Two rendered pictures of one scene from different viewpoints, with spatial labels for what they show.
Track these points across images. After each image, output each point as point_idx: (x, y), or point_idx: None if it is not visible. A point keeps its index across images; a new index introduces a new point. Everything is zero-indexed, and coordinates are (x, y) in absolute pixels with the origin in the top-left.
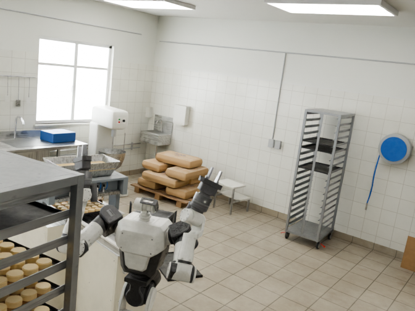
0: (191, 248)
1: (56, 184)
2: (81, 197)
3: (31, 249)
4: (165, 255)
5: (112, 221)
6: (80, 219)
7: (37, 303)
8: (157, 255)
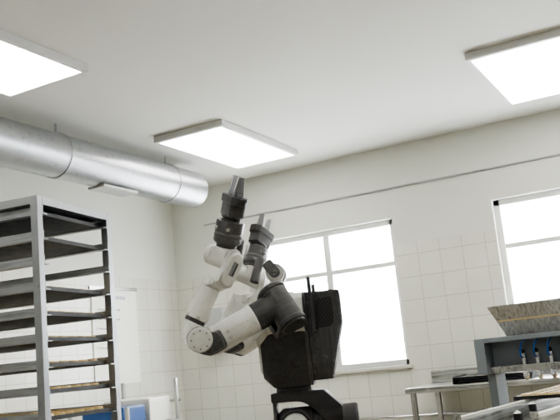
0: (195, 297)
1: (9, 203)
2: (35, 216)
3: (2, 262)
4: (307, 357)
5: None
6: (37, 237)
7: (12, 317)
8: (265, 344)
